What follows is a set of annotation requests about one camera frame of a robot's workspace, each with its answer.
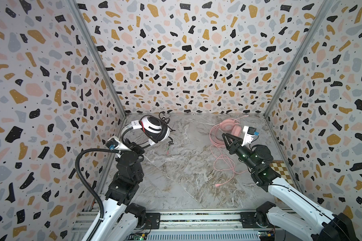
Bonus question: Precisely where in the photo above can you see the wooden checkerboard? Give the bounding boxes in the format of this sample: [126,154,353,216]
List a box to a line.
[269,161,294,186]

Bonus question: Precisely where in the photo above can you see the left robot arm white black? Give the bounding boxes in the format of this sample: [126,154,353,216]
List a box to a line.
[75,141,146,241]

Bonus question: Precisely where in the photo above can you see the corner aluminium post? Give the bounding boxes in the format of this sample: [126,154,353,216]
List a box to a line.
[263,0,333,119]
[66,0,126,119]

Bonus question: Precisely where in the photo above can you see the left corner aluminium post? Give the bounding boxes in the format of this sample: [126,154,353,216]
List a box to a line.
[66,0,126,119]

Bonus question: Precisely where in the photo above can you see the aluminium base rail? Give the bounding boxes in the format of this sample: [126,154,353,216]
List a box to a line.
[70,201,331,241]

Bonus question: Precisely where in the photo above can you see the white black headphones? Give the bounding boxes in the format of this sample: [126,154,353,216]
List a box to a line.
[121,112,174,148]

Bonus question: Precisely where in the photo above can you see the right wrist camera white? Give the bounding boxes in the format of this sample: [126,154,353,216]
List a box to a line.
[242,126,259,146]

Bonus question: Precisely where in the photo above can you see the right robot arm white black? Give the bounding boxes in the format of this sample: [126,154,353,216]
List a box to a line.
[222,133,357,241]

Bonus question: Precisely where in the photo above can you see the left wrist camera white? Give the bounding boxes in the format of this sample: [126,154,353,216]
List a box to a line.
[105,136,131,152]

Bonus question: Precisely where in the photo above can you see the right corner aluminium post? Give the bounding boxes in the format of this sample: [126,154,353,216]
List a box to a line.
[263,0,333,119]

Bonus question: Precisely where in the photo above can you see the pink headphone cable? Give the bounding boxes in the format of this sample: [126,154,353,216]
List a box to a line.
[209,141,254,186]

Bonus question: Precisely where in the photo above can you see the pink headphones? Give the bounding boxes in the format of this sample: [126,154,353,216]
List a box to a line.
[209,115,248,148]

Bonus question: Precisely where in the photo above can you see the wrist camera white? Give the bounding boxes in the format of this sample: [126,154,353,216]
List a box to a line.
[105,136,131,152]
[242,126,259,146]

